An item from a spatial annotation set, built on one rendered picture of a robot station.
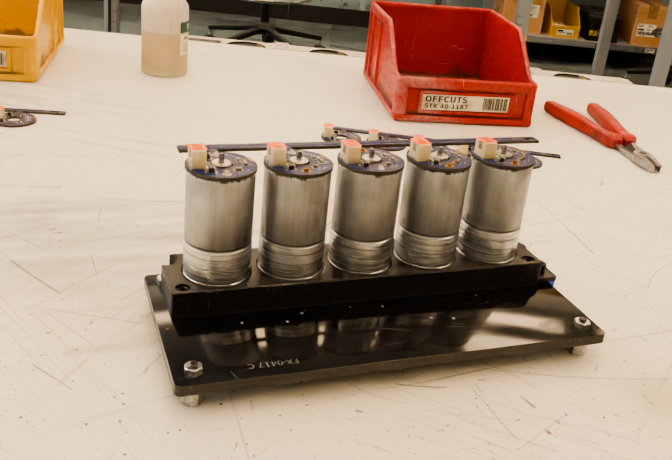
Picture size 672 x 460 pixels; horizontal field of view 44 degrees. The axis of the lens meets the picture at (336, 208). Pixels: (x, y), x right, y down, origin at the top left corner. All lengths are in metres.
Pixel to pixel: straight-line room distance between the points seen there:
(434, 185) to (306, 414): 0.10
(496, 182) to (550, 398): 0.08
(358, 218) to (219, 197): 0.05
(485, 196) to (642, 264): 0.12
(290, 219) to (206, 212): 0.03
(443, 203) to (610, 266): 0.12
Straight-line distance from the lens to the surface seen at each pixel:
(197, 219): 0.29
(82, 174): 0.44
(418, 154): 0.31
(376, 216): 0.30
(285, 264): 0.30
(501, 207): 0.33
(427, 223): 0.31
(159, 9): 0.61
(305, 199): 0.29
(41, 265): 0.36
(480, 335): 0.30
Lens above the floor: 0.92
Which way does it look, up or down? 24 degrees down
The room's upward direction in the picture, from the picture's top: 6 degrees clockwise
